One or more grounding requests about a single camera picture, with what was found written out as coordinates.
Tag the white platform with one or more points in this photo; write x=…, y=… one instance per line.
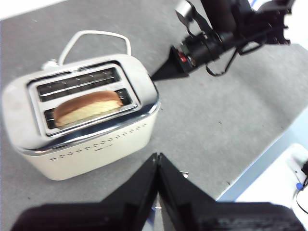
x=264, y=183

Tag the brown-crusted bread slice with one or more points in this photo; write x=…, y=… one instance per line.
x=89, y=108

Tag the cream chrome two-slot toaster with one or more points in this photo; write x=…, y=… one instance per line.
x=96, y=154

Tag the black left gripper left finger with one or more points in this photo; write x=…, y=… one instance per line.
x=84, y=216

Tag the white device with blue dot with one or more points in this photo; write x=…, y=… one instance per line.
x=296, y=173

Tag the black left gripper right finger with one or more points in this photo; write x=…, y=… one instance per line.
x=228, y=216

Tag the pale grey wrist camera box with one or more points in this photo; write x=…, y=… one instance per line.
x=184, y=9

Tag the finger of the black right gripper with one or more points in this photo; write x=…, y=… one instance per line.
x=169, y=60
x=175, y=72

